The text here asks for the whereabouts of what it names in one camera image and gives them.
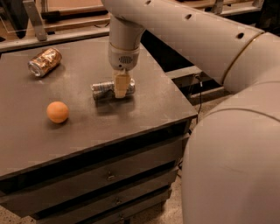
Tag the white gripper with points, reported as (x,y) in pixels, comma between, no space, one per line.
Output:
(122,59)

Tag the silver redbull can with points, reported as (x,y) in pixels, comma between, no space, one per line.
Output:
(103,89)

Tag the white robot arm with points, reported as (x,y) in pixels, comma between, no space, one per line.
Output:
(231,164)

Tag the crumpled gold soda can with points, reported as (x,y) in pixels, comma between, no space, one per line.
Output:
(45,62)

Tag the orange fruit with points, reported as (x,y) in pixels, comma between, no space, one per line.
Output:
(57,112)

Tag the grey drawer cabinet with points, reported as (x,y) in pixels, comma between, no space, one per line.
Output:
(110,159)

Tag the grey metal rail frame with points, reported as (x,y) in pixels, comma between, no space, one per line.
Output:
(49,22)

